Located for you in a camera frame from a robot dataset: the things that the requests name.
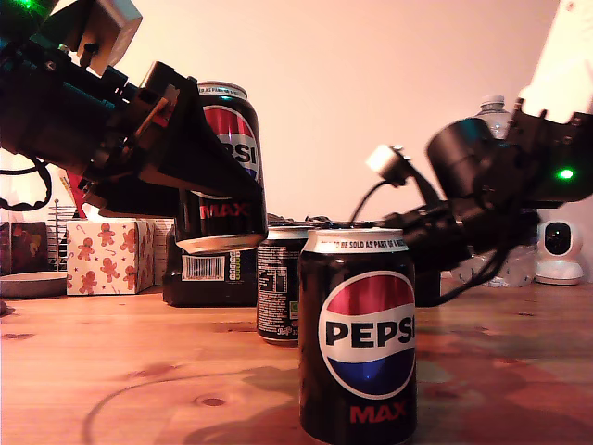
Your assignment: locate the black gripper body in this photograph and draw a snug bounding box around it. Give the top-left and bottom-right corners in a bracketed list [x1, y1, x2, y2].
[22, 50, 196, 186]

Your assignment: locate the black Pepsi Max can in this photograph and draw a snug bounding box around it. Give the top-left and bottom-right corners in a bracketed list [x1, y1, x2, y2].
[174, 81, 269, 255]
[298, 227, 418, 445]
[256, 225, 303, 348]

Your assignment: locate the shrink-wrapped Pepsi can multipack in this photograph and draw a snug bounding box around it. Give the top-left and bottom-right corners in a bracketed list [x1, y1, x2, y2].
[161, 215, 441, 308]

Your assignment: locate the white paper tissue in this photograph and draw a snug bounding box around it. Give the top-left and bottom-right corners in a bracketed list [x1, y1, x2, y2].
[84, 203, 117, 222]

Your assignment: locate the small white printed carton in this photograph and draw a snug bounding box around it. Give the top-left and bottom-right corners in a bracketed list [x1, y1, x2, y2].
[152, 217, 176, 287]

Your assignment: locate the gingerbread print tissue box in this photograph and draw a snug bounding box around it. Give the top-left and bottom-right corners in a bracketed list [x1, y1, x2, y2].
[66, 218, 155, 297]

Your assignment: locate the dark reddish wooden box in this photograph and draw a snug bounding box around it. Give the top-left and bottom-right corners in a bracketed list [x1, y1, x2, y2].
[0, 221, 48, 275]

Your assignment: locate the grey shallow dish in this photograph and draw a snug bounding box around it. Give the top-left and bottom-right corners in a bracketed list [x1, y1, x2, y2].
[0, 272, 69, 299]

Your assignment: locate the large clear water bottle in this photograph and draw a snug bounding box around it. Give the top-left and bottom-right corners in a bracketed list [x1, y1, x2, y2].
[447, 95, 538, 288]

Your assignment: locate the metal wire rack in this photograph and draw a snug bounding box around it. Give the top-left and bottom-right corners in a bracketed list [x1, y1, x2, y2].
[45, 198, 78, 273]

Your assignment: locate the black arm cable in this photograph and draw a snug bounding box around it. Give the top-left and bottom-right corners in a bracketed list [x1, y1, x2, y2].
[416, 249, 511, 308]
[349, 178, 390, 223]
[0, 155, 53, 212]

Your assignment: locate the arm white camera box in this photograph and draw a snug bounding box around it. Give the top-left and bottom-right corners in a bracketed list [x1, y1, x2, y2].
[365, 144, 412, 187]

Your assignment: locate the small white round camera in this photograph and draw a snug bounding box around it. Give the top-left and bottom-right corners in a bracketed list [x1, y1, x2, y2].
[535, 220, 584, 286]

